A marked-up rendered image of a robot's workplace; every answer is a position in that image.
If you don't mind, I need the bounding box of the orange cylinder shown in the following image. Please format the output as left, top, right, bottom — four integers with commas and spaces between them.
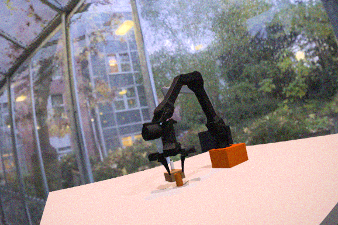
174, 172, 184, 186

